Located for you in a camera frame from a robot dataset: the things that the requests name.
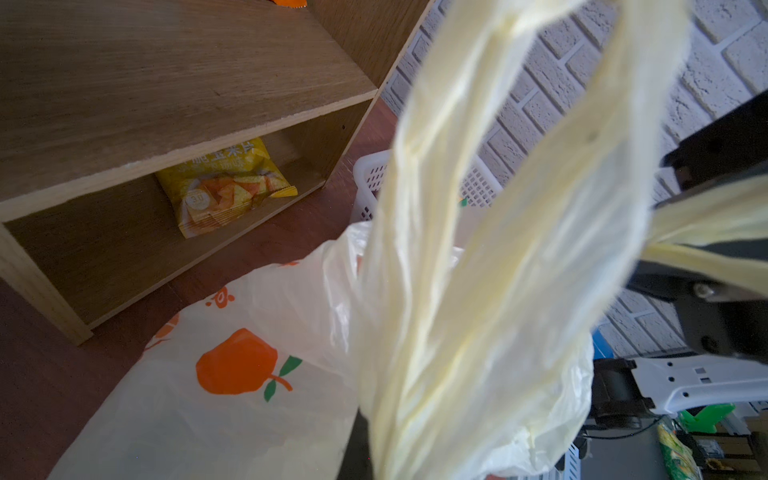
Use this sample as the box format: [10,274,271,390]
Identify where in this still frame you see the cream plastic grocery bag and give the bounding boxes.
[47,0,768,480]

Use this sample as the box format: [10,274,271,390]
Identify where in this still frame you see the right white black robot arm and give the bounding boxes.
[590,94,767,428]

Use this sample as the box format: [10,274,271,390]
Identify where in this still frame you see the yellow chips bag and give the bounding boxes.
[156,137,298,239]

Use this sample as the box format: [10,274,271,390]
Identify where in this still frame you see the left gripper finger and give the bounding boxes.
[336,411,374,480]

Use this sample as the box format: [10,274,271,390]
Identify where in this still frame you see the blue plastic container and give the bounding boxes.
[591,329,614,361]

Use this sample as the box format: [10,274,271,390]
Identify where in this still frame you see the wooden shelf unit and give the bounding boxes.
[1,1,431,344]

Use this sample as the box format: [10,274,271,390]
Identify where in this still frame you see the white plastic basket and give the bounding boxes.
[349,148,505,224]

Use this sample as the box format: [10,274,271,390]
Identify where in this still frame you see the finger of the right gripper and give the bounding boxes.
[661,92,767,195]
[627,261,767,360]

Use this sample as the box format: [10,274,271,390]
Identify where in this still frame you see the orange Fox's candy bag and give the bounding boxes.
[271,0,308,9]

